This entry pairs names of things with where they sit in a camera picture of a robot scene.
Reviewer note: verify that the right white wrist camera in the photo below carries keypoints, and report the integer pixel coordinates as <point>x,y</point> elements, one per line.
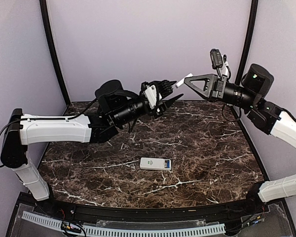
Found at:
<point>220,64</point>

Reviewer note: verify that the white remote control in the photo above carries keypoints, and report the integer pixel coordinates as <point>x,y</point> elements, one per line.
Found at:
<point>154,164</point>

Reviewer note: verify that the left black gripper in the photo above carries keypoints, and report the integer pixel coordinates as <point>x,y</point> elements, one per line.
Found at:
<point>161,106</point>

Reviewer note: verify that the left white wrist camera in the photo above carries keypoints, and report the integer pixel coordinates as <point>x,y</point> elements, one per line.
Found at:
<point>151,94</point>

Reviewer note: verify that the left black frame post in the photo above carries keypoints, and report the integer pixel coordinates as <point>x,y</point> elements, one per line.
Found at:
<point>52,51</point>

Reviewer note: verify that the white battery cover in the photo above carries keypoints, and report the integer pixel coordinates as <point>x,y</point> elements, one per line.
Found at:
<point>182,81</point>

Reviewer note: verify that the white slotted cable duct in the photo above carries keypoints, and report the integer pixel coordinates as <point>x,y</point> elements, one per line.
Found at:
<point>127,229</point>

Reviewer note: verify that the black front rail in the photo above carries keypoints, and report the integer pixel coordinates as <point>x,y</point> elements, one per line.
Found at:
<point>216,212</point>

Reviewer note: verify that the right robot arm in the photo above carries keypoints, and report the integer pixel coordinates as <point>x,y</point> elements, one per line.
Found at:
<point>265,116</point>

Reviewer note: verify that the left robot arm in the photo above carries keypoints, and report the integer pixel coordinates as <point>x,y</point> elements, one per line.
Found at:
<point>112,108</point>

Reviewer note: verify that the right black frame post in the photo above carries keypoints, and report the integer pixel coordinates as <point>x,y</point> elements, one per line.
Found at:
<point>247,42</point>

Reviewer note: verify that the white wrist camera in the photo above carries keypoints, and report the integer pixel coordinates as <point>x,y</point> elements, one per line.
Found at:
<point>220,64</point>
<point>151,94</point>

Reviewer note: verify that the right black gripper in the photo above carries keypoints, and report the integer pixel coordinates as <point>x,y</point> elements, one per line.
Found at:
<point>218,84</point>

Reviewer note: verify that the black frame post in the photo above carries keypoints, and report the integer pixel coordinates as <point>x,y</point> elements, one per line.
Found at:
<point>52,51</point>
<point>247,42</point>

